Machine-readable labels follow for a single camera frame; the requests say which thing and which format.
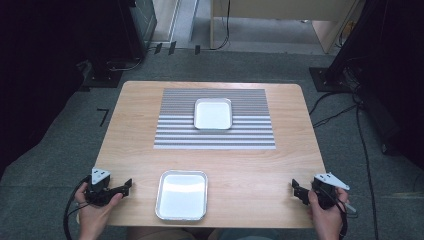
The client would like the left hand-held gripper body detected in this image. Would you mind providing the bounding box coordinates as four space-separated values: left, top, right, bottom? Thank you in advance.
84 167 116 207

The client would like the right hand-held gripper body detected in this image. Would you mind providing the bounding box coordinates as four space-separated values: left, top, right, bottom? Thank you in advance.
311 171 351 211

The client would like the silver metal tray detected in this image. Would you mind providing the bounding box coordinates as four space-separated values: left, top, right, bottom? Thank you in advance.
154 169 209 223
193 97 234 131

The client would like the person's right hand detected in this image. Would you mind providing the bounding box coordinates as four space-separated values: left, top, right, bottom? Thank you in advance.
306 186 351 236

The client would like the person's left hand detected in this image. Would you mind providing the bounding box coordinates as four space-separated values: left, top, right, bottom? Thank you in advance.
74 182 124 236

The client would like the grey striped placemat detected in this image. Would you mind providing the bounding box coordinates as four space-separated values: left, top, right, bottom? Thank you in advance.
153 88 277 151

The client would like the black stand base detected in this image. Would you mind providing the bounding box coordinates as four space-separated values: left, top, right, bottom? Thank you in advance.
81 59 125 89
308 66 355 93

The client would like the dark curtain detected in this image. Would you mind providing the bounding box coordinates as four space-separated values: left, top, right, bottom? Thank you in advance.
328 0 424 169
0 0 101 181

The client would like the glass cabinet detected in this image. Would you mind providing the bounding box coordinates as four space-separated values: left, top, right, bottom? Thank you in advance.
128 0 158 51

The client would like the light wooden desk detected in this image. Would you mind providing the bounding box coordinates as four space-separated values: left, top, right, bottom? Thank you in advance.
209 0 366 55

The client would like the right hand-held gripper cable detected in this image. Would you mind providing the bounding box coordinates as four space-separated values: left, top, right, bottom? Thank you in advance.
316 186 358 239

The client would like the hand-held gripper cable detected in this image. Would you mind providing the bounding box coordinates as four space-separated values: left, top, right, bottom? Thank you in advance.
316 186 358 239
63 175 92 240

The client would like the left hand-held gripper cable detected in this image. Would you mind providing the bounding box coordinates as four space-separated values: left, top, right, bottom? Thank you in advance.
63 175 92 240

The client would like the black floor cable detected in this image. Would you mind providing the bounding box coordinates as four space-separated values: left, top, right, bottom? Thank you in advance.
312 103 380 240
308 90 356 117

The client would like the black hanging cable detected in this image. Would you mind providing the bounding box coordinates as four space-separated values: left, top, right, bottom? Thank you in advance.
199 0 232 52

